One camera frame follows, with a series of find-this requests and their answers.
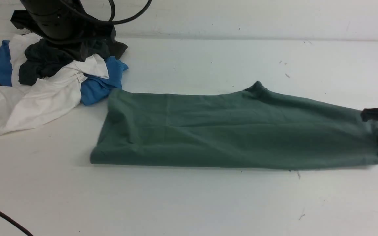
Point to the green long-sleeved shirt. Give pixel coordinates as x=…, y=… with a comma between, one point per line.
x=251, y=128

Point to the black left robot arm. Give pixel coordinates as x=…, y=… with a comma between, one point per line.
x=50, y=19

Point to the dark grey shirt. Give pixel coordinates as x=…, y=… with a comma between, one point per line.
x=46, y=57

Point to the white shirt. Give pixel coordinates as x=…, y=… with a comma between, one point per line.
x=25, y=107

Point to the blue shirt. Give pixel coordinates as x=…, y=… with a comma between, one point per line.
x=93, y=89

